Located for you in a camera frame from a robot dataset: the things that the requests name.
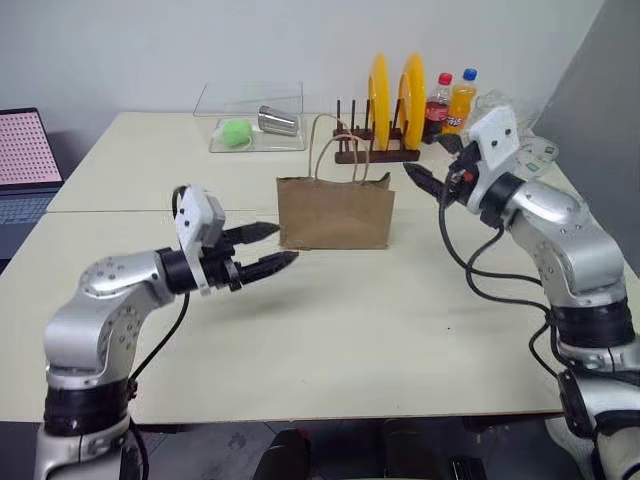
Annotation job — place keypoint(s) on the yellow plate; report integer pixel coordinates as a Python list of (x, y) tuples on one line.
[(380, 100), (414, 100)]

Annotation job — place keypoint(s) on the green fuzzy ball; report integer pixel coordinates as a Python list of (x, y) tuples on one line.
[(235, 134)]

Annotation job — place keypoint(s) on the clear plastic box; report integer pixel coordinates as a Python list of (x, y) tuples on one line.
[(280, 92)]

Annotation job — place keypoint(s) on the cola bottle red cap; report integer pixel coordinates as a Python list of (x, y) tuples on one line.
[(435, 115)]

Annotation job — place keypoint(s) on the orange soda bottle blue cap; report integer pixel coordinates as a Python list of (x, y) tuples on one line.
[(461, 105)]

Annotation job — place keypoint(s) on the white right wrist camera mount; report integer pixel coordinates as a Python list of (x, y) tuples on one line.
[(495, 135)]

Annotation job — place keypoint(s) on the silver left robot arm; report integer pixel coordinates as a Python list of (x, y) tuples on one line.
[(115, 280)]

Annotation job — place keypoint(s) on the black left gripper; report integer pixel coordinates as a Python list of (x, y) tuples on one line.
[(222, 265)]

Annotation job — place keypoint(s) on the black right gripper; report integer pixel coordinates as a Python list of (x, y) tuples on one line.
[(464, 175)]

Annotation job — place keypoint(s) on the dark wooden dish rack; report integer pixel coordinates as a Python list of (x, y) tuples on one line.
[(370, 156)]

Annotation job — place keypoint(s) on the grey laptop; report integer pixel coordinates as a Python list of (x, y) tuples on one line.
[(25, 150)]

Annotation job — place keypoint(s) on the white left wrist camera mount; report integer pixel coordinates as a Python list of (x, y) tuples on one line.
[(192, 215)]

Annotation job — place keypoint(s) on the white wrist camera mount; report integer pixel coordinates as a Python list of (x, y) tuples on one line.
[(192, 215), (495, 135)]

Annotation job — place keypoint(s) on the silver metal cup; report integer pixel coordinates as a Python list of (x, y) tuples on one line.
[(277, 121)]

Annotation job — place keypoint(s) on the brown paper bag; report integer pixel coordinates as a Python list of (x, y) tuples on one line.
[(335, 215)]

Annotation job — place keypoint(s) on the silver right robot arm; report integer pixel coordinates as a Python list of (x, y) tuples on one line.
[(565, 235)]

